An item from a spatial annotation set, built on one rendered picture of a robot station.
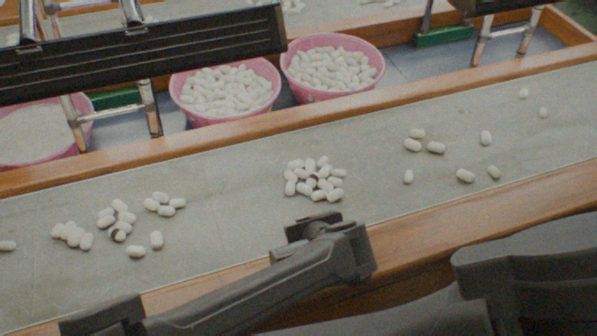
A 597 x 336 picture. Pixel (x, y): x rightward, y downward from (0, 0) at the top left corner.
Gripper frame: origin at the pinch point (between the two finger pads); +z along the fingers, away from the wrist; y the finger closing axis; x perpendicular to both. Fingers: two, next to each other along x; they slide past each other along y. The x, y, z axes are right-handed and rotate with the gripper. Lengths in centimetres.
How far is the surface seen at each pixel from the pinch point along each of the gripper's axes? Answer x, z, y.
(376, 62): -28, 35, -38
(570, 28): -26, 36, -105
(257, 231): -0.6, 3.5, 7.5
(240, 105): -24.0, 31.4, 0.0
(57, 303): 1.6, 1.4, 43.3
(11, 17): -61, 74, 50
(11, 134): -28, 39, 51
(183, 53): -33.7, -8.1, 14.8
